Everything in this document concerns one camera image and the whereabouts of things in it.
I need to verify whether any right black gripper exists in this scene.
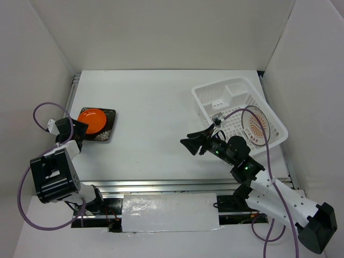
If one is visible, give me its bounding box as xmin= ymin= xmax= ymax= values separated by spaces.
xmin=180 ymin=123 xmax=235 ymax=166

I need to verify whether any orange round plate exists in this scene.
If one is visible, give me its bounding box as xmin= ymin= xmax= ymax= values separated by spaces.
xmin=77 ymin=109 xmax=107 ymax=135

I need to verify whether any white sunburst pattern plate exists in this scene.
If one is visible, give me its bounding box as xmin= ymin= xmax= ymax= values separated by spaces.
xmin=241 ymin=105 xmax=270 ymax=147

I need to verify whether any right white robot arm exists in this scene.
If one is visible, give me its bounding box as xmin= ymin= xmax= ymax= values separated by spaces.
xmin=180 ymin=126 xmax=338 ymax=254

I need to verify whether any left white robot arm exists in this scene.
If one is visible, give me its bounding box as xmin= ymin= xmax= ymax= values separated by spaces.
xmin=30 ymin=117 xmax=106 ymax=214

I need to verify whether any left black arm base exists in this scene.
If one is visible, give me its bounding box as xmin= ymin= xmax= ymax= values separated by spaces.
xmin=71 ymin=185 xmax=123 ymax=233

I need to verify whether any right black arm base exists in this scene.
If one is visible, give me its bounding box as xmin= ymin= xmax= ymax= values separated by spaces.
xmin=213 ymin=186 xmax=268 ymax=225

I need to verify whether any white plastic dish rack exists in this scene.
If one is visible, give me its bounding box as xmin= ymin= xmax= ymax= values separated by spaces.
xmin=191 ymin=77 xmax=288 ymax=155

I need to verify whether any black square floral plate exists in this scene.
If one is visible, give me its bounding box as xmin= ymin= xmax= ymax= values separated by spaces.
xmin=79 ymin=107 xmax=117 ymax=142

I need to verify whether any white foil covered panel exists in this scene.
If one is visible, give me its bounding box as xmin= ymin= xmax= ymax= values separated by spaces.
xmin=121 ymin=193 xmax=220 ymax=233

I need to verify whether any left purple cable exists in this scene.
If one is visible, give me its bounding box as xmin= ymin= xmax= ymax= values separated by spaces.
xmin=17 ymin=102 xmax=87 ymax=232

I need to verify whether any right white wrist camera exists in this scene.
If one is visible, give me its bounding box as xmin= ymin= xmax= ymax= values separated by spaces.
xmin=211 ymin=112 xmax=225 ymax=128

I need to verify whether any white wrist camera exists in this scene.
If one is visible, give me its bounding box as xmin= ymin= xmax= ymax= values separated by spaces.
xmin=211 ymin=112 xmax=225 ymax=128
xmin=47 ymin=119 xmax=60 ymax=135

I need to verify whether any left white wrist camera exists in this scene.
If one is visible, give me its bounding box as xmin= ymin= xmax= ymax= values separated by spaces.
xmin=47 ymin=119 xmax=60 ymax=135

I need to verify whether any aluminium frame rail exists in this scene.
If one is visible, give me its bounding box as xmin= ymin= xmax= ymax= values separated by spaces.
xmin=45 ymin=72 xmax=299 ymax=197

